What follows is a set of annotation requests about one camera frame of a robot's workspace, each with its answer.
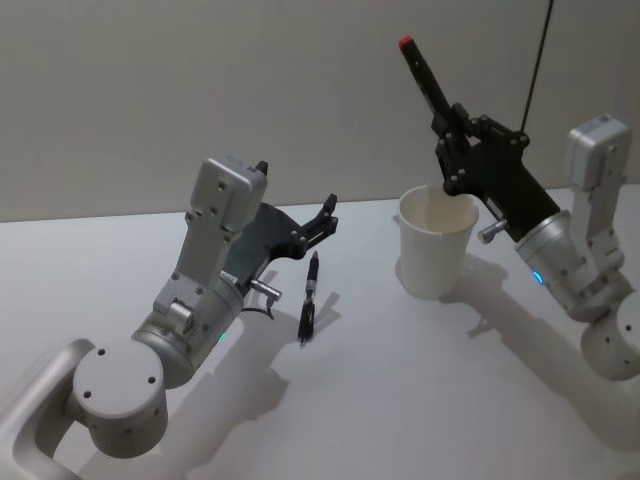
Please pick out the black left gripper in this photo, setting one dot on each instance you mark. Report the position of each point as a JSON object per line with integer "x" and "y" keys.
{"x": 267, "y": 232}

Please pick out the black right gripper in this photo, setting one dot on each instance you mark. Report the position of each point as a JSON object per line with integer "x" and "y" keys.
{"x": 510, "y": 185}

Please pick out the black pen with red cap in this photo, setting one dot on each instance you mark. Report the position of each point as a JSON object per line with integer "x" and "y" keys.
{"x": 425, "y": 75}

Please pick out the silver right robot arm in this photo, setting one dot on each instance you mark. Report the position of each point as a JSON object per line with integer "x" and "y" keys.
{"x": 595, "y": 280}

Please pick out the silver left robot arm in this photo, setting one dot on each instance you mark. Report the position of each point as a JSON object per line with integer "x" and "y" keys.
{"x": 115, "y": 390}

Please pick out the black pen with silver band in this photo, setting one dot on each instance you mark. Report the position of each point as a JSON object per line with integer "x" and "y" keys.
{"x": 309, "y": 300}

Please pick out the white paper cup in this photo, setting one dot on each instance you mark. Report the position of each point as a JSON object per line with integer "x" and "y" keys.
{"x": 435, "y": 250}

